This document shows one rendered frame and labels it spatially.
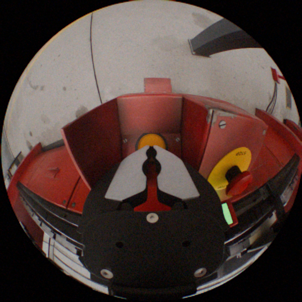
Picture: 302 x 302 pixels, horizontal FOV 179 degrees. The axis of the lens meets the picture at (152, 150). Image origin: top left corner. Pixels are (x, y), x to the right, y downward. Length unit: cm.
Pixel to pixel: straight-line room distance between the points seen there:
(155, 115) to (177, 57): 79
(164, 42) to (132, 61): 31
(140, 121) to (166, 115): 4
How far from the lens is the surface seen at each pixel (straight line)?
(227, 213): 21
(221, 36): 63
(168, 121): 16
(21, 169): 180
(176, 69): 88
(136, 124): 16
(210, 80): 99
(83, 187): 43
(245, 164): 16
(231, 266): 111
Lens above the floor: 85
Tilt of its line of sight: 55 degrees down
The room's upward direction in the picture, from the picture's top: 179 degrees clockwise
